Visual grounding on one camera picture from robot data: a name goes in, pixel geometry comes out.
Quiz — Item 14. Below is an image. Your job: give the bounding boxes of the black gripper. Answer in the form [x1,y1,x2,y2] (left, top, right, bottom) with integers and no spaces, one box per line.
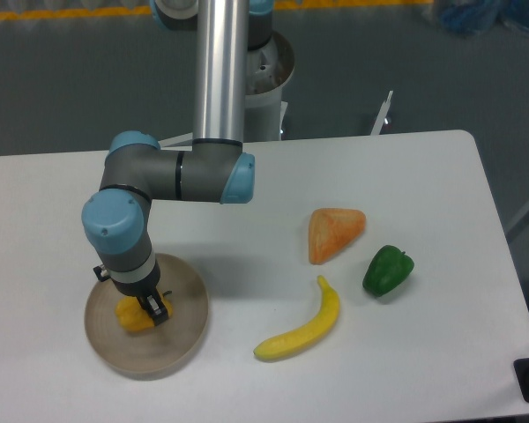
[93,263,168,326]

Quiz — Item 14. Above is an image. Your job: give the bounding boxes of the yellow toy bell pepper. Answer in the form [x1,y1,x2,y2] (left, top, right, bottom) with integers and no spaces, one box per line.
[115,296,155,333]

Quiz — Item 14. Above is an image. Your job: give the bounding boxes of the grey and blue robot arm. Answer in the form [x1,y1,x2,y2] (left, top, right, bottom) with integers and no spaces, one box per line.
[81,1,273,325]

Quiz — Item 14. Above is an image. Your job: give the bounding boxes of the beige round plate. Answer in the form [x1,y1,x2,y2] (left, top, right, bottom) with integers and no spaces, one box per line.
[84,254,209,380]

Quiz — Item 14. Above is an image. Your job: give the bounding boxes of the green toy bell pepper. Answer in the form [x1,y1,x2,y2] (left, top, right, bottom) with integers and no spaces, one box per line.
[362,245,414,298]

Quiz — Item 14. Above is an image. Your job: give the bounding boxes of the yellow toy banana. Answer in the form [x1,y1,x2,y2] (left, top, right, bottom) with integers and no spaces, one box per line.
[253,275,340,362]

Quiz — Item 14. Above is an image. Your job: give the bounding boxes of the orange toy fruit wedge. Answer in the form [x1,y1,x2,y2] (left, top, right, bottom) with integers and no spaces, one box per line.
[308,208,367,264]

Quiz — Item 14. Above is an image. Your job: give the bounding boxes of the blue plastic bags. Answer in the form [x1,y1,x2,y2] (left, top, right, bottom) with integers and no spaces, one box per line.
[431,0,529,35]

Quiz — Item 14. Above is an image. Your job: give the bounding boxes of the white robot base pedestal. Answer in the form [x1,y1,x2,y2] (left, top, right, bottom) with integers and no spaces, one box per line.
[243,34,294,142]

